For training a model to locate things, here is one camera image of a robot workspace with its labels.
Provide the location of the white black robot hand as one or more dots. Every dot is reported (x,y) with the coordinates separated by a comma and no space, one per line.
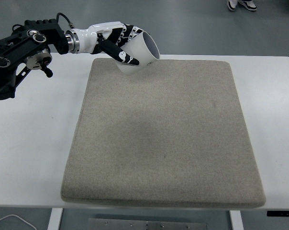
(119,34)

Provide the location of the white ribbed cup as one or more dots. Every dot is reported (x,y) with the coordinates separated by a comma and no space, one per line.
(144,49)

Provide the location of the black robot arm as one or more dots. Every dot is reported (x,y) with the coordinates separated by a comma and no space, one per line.
(27,48)

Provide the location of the beige fabric mat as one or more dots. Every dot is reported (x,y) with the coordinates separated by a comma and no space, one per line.
(171,135)

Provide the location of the white sneaker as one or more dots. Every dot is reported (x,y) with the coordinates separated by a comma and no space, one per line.
(232,4)
(248,4)

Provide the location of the white table leg left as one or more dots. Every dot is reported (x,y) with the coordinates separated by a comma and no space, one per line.
(55,219)

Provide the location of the white table leg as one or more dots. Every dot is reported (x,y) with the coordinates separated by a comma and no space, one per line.
(55,219)
(236,220)

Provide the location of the white table leg right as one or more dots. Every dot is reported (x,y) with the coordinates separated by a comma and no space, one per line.
(236,220)

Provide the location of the black table control panel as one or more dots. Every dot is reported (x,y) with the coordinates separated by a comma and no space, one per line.
(278,213)

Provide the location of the grey metal base plate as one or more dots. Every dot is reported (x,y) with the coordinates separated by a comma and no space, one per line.
(120,224)

